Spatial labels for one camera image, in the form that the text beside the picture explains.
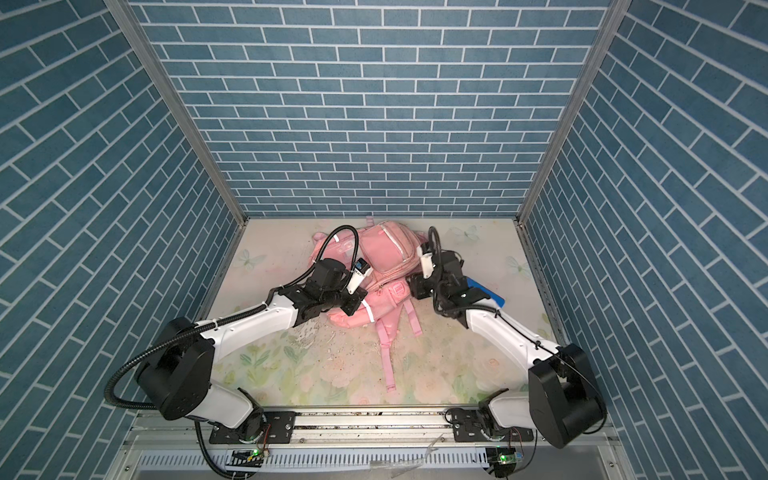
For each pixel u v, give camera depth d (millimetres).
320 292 666
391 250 951
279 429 737
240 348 516
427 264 765
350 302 770
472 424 737
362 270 758
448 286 643
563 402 418
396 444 723
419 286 752
